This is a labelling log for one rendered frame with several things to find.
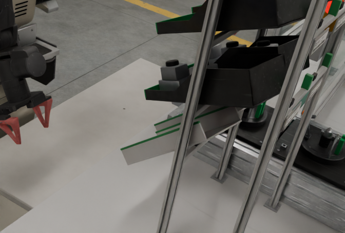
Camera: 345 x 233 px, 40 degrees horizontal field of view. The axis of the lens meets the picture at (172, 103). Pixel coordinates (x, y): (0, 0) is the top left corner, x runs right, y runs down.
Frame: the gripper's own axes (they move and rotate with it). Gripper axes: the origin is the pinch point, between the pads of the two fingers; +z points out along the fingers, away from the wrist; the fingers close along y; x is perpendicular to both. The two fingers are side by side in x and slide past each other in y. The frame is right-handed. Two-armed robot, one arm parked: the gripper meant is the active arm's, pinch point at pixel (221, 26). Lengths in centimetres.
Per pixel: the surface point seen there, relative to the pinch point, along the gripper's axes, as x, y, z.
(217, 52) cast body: 36.0, -11.1, -0.7
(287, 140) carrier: 10.3, -33.7, 22.4
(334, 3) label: 55, -34, -22
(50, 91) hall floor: -108, 128, 104
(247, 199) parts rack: 62, -34, 18
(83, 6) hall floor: -249, 205, 79
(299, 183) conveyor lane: 24, -42, 27
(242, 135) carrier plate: 16.9, -21.6, 24.2
